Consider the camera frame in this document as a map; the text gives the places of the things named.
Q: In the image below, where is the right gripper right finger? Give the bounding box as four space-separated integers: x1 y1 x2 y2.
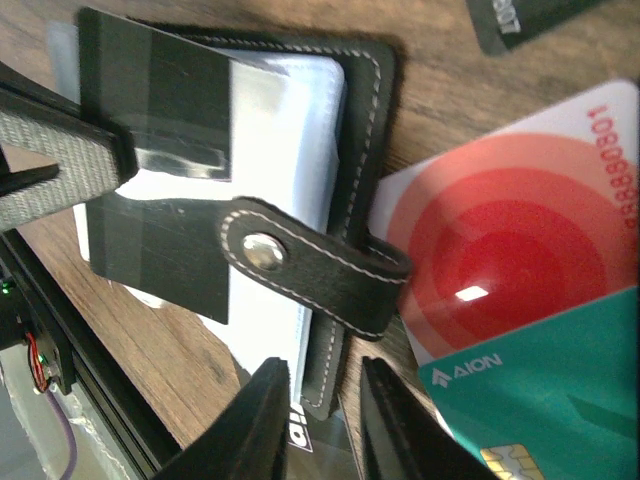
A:
360 357 496 480

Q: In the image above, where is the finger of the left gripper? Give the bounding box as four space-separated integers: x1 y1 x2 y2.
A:
1 87 137 232

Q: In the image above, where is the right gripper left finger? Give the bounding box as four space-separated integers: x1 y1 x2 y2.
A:
155 357 290 480

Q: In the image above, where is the plain black card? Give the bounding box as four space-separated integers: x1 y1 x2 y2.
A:
76 7 231 323

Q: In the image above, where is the black leather card holder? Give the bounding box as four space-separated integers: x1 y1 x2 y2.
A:
47 19 415 421

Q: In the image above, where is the white card red circle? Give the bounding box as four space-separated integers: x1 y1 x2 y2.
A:
369 79 639 365

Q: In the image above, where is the black vip card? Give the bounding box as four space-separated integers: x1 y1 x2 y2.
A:
286 403 360 480
465 0 601 56

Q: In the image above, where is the teal card upper pile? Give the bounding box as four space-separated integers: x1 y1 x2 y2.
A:
419 287 639 479

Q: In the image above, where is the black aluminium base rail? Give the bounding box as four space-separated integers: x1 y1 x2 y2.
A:
1 230 181 479

